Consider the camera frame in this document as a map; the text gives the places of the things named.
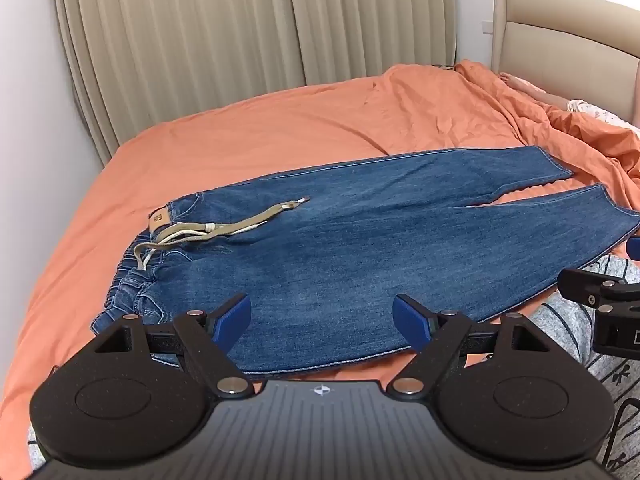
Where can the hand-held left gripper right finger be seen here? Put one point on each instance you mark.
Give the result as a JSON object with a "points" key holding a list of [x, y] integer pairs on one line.
{"points": [[407, 320]]}

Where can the orange duvet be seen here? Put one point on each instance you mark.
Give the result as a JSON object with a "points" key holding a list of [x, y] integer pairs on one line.
{"points": [[560, 130]]}

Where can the person's grey patterned trouser leg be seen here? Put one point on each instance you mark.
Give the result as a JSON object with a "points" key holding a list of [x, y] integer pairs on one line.
{"points": [[565, 325]]}

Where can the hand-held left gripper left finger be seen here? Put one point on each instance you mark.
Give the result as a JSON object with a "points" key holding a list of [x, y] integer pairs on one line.
{"points": [[234, 319]]}

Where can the blue denim pants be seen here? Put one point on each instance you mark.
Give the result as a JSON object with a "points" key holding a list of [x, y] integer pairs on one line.
{"points": [[350, 260]]}

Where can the beige padded headboard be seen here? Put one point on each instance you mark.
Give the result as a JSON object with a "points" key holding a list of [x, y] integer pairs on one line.
{"points": [[565, 30]]}

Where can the beige pleated curtain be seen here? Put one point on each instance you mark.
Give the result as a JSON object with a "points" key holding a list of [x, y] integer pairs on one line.
{"points": [[375, 15], [165, 45]]}

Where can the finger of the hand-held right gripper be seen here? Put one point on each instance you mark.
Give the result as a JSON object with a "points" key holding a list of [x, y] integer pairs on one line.
{"points": [[634, 249], [582, 287]]}

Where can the orange bed sheet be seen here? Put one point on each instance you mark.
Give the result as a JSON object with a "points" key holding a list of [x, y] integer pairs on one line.
{"points": [[210, 130]]}

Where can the khaki fabric belt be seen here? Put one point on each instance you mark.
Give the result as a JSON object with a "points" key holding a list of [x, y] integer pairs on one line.
{"points": [[240, 222]]}

